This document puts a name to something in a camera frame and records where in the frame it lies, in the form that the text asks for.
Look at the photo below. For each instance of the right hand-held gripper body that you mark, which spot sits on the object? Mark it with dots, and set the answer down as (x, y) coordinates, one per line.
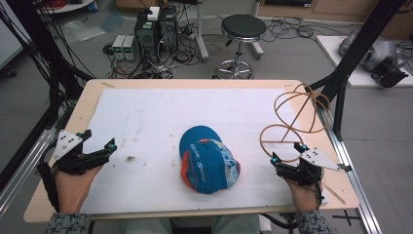
(316, 159)

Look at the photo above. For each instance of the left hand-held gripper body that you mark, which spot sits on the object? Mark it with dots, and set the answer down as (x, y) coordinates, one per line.
(66, 143)

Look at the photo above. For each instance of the wooden hoop hat stand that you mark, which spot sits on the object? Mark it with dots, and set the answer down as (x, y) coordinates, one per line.
(311, 113)

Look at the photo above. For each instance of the blue and orange cap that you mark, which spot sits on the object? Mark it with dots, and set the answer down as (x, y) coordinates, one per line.
(206, 162)

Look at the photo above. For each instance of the person's right hand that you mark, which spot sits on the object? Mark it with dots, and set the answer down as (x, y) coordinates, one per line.
(305, 198)

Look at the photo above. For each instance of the person's left hand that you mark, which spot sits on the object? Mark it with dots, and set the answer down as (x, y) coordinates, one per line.
(73, 190)

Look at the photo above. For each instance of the thin wooden stick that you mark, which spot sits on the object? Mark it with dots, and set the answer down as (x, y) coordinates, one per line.
(334, 194)

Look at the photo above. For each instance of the white table mat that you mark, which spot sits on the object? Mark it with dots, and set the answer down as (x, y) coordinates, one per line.
(156, 130)

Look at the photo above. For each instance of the grey power supply unit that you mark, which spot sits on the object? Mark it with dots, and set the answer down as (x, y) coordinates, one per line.
(130, 48)
(118, 47)

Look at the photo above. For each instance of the electronics boxes on floor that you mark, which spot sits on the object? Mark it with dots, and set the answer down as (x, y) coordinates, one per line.
(162, 65)

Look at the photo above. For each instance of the white floor board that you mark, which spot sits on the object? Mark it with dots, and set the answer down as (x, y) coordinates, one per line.
(331, 48)

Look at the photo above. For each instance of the person's legs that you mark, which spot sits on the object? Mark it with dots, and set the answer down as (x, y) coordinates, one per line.
(195, 226)

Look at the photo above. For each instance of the clear plastic sheet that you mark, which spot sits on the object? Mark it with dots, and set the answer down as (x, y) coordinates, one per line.
(82, 31)

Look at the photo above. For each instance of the black computer tower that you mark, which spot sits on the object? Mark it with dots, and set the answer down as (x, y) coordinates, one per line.
(168, 29)
(147, 35)

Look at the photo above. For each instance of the grey and black machine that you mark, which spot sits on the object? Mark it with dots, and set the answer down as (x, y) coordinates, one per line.
(380, 57)

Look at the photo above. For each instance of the blue tape roll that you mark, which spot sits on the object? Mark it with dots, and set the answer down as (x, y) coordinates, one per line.
(93, 6)

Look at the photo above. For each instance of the black round stool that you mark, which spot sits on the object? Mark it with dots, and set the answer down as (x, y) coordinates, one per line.
(243, 27)

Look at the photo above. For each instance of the white box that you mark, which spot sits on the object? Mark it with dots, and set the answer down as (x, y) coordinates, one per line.
(154, 13)

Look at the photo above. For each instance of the white table leg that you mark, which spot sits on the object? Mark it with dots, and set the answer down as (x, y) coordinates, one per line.
(201, 32)

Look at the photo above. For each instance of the aluminium rail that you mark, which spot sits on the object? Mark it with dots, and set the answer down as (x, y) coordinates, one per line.
(354, 182)
(22, 172)

